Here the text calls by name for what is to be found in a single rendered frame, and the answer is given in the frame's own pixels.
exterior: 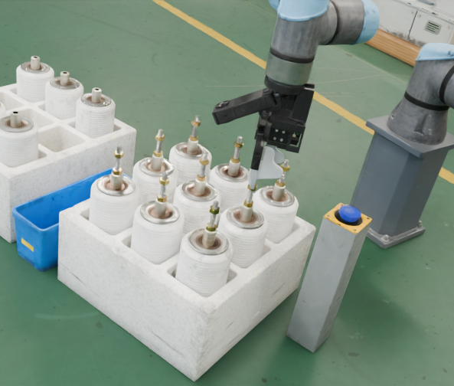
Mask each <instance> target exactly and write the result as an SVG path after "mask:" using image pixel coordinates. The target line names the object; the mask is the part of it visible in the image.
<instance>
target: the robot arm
mask: <svg viewBox="0 0 454 386"><path fill-rule="evenodd" d="M268 1H269V3H270V5H271V6H272V7H273V8H274V9H275V10H277V18H276V24H275V28H274V32H273V38H272V42H271V46H270V49H269V55H268V59H267V63H266V69H265V74H266V75H265V79H264V84H265V86H266V88H264V89H262V90H258V91H255V92H252V93H248V94H246V95H243V96H239V97H238V98H235V99H232V100H225V101H223V102H220V103H218V104H217V105H215V107H214V110H213V112H212V116H213V118H214V121H215V123H216V124H217V125H220V124H225V123H228V122H231V121H233V120H235V119H238V118H241V117H244V116H248V115H250V114H253V113H257V112H259V115H260V117H259V120H258V124H257V128H256V134H255V138H254V139H255V140H256V145H255V148H254V152H253V158H252V162H251V166H250V172H249V175H248V182H249V184H250V188H251V189H254V187H255V184H256V180H257V179H260V178H280V177H281V176H282V175H283V169H282V168H281V167H280V166H278V165H277V164H279V163H282V162H284V160H285V156H284V154H282V153H281V152H280V151H279V150H277V149H276V146H277V148H279V149H285V150H286V151H289V152H295V153H299V149H300V146H301V143H302V137H303V135H304V132H305V125H306V120H307V117H308V114H309V109H310V106H311V103H312V98H313V95H314V92H315V84H314V83H309V77H310V73H311V70H312V65H313V61H314V59H315V54H316V51H317V47H318V45H339V44H349V45H354V44H359V43H364V42H367V41H369V40H370V39H372V37H373V36H375V34H376V33H377V29H378V28H379V27H378V26H379V24H380V15H379V11H378V9H377V6H376V5H375V4H374V3H373V2H372V1H371V0H268ZM450 107H451V108H453V109H454V45H453V44H444V43H428V44H425V45H423V46H422V47H421V49H420V52H419V54H418V57H417V58H416V63H415V65H414V67H413V71H412V74H411V76H410V79H409V82H408V84H407V88H406V90H405V93H404V95H403V98H402V99H401V101H400V102H399V103H398V104H397V105H396V106H395V108H394V109H393V111H392V112H391V113H390V115H389V117H388V120H387V126H388V127H389V129H390V130H391V131H393V132H394V133H396V134H397V135H399V136H401V137H403V138H405V139H408V140H410V141H413V142H418V143H422V144H428V145H435V144H440V143H441V142H443V140H444V139H445V137H446V133H447V120H448V110H449V108H450ZM300 136H301V138H300V140H299V137H300ZM265 142H266V146H265V147H264V145H265ZM298 142H299V146H297V143H298ZM290 144H292V145H295V146H291V145H290Z"/></svg>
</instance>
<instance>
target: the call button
mask: <svg viewBox="0 0 454 386"><path fill-rule="evenodd" d="M339 214H340V216H341V218H342V219H343V220H345V221H348V222H355V221H356V220H358V219H360V216H361V212H360V211H359V210H358V209H357V208H355V207H353V206H350V205H343V206H341V207H340V209H339Z"/></svg>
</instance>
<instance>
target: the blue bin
mask: <svg viewBox="0 0 454 386"><path fill-rule="evenodd" d="M112 170H113V168H108V169H107V170H104V171H102V172H99V173H96V174H95V175H91V176H89V177H87V178H84V179H81V180H79V181H77V182H74V183H72V184H70V185H67V186H64V187H62V188H59V189H57V190H55V191H52V192H49V193H47V194H45V195H42V196H40V197H38V198H35V199H32V200H30V201H27V202H25V203H23V204H20V205H17V206H15V207H14V208H13V209H12V216H13V217H14V218H15V231H16V241H17V249H18V255H19V256H21V257H22V258H23V259H25V260H26V261H27V262H29V263H30V265H32V266H33V267H34V268H36V269H37V270H39V271H41V272H45V271H48V270H50V269H51V268H53V267H55V266H57V265H58V244H59V213H60V212H61V211H64V210H66V209H68V208H72V207H73V206H74V205H76V204H79V203H80V202H83V201H85V200H87V199H89V198H90V195H91V194H90V193H91V186H92V184H93V183H94V182H95V181H96V180H97V179H99V178H101V177H103V176H105V175H111V173H112Z"/></svg>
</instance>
